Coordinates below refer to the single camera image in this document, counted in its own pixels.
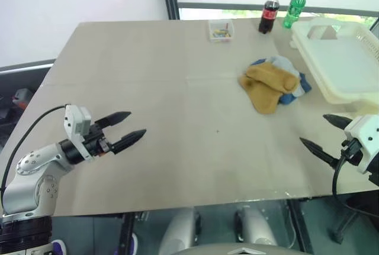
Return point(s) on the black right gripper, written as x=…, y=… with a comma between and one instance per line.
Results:
x=352, y=151

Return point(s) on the black chair base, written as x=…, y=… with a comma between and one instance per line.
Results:
x=345, y=222

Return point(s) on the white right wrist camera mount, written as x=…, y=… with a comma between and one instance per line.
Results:
x=365, y=130

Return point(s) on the black table leg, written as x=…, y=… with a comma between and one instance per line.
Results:
x=300, y=225
x=126, y=231

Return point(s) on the cream plastic basket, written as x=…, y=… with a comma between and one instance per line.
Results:
x=337, y=65

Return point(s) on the small clear plastic box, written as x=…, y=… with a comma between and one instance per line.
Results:
x=220, y=37

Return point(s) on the small colourful pieces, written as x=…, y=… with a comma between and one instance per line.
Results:
x=220, y=32

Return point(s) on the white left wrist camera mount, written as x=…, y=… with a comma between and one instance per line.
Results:
x=77, y=119

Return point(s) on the green bottle yellow cap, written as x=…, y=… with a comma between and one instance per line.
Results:
x=293, y=9

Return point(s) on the cream plastic stand bracket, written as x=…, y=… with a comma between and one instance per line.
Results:
x=359, y=107

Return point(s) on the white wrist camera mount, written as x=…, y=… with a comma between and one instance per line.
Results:
x=77, y=119
x=365, y=130

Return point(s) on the cola bottle red cap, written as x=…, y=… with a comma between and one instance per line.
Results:
x=268, y=15

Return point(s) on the blue cloth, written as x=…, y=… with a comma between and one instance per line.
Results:
x=305, y=83
x=260, y=61

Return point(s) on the grey window frame bar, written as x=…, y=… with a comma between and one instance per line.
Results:
x=266, y=6

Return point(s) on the purple shoe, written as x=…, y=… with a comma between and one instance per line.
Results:
x=59, y=247
x=134, y=243

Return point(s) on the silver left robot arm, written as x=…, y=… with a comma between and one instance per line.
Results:
x=26, y=184

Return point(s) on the grey robot torso edge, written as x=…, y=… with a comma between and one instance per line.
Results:
x=242, y=250

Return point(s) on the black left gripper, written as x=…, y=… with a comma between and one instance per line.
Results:
x=96, y=142

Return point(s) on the orange grey device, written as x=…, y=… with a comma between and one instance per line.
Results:
x=22, y=98

